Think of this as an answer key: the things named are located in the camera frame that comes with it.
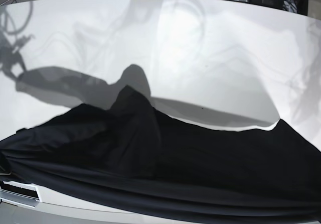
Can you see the black t-shirt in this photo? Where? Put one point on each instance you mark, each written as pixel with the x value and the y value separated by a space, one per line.
pixel 135 158

